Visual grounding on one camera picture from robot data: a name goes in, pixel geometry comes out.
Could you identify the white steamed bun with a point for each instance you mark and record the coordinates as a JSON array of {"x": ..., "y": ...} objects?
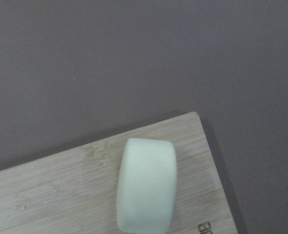
[{"x": 147, "y": 186}]

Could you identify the wooden cutting board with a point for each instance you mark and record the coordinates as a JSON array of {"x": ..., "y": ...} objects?
[{"x": 74, "y": 191}]

